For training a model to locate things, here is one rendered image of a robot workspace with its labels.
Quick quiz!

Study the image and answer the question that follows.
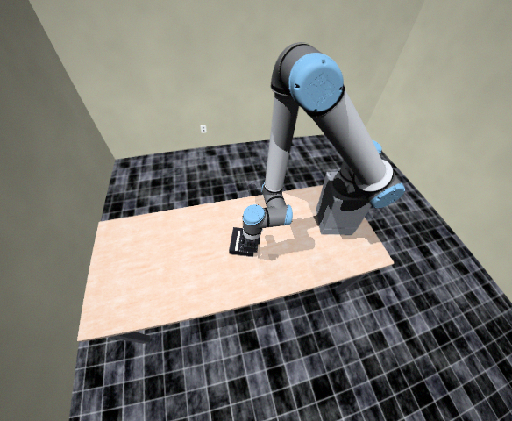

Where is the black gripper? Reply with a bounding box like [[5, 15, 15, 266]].
[[244, 237, 260, 253]]

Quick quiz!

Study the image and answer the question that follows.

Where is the black lighting desk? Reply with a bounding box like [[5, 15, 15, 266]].
[[229, 227, 253, 257]]

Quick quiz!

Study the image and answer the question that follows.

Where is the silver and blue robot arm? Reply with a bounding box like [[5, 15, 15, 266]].
[[243, 42, 405, 240]]

